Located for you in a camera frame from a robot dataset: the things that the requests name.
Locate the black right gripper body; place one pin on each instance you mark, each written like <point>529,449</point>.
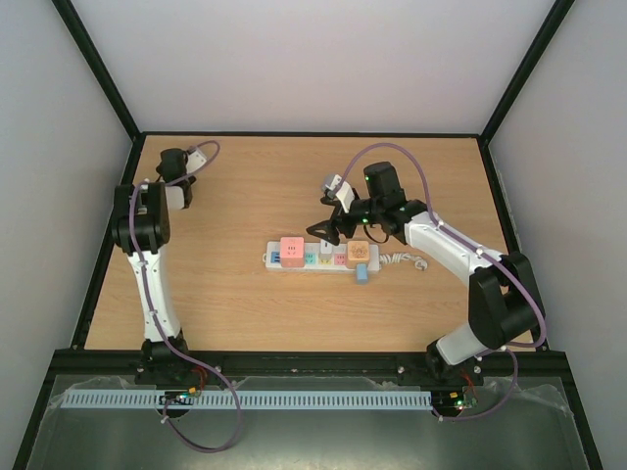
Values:
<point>340,223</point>

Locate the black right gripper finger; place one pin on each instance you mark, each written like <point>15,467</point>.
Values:
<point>335,204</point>
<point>325,231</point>

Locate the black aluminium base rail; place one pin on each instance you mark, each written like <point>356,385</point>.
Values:
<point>404,368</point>

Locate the light blue slotted cable duct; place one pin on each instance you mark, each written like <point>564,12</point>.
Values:
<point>249,400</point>

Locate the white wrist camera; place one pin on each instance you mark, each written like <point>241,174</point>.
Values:
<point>336,189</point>
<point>196,160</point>

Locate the orange wooden cube adapter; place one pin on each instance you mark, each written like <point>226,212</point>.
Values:
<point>357,252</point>

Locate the white power strip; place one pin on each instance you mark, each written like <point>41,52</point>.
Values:
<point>314,261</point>

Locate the light blue side plug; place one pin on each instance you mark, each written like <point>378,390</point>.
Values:
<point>361,272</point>

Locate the pink cube socket adapter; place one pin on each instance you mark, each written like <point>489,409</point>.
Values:
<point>292,252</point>

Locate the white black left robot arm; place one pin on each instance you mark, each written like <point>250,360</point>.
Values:
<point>141,229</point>

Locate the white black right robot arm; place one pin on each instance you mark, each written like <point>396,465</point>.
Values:
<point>503,296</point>

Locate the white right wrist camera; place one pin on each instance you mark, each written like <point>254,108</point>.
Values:
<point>336,189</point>

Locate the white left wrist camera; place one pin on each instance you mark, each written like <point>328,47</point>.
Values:
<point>196,160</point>

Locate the black enclosure frame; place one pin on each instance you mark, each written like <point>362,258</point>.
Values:
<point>88,49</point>

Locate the white USB charger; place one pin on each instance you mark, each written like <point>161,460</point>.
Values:
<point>325,251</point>

